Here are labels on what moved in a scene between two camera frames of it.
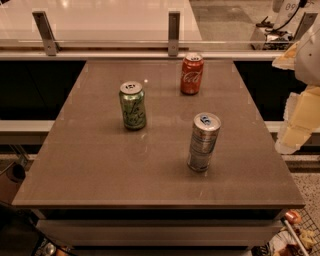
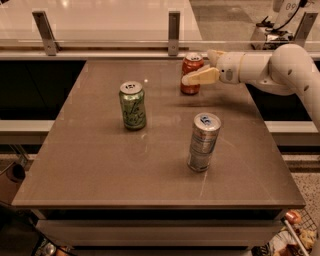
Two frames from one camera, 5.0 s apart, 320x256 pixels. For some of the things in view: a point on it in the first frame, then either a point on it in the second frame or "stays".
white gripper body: (308, 60) -> (228, 67)
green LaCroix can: (132, 98) stays
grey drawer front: (163, 232) stays
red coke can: (192, 74) stays
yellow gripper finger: (301, 119) -> (203, 75)
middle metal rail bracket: (173, 33) stays
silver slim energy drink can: (205, 130) stays
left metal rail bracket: (47, 33) stays
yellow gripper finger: (287, 60) -> (213, 56)
